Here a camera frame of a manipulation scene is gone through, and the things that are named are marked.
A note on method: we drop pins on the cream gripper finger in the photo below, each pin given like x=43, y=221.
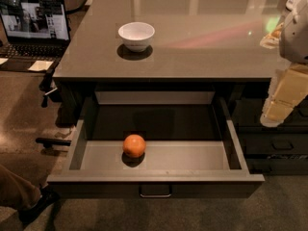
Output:
x=287, y=89
x=271, y=40

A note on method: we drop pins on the orange fruit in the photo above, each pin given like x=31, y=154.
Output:
x=134, y=146

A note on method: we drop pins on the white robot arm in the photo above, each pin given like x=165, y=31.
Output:
x=293, y=43

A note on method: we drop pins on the open grey top drawer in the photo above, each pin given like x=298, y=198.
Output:
x=191, y=145

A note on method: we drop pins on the dark lower side drawers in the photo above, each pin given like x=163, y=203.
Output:
x=282, y=150

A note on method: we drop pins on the white ceramic bowl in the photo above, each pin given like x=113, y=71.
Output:
x=136, y=36

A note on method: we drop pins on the open black laptop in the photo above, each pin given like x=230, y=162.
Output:
x=35, y=29

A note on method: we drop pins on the white paper note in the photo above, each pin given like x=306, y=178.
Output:
x=39, y=66

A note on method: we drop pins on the black chair base leg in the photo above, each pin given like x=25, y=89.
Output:
x=50, y=142

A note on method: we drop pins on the black shoe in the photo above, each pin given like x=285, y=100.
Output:
x=47, y=197

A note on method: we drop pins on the person's brown trouser leg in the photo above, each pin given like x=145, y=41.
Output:
x=16, y=192

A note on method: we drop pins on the metal drawer handle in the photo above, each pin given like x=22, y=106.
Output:
x=155, y=191

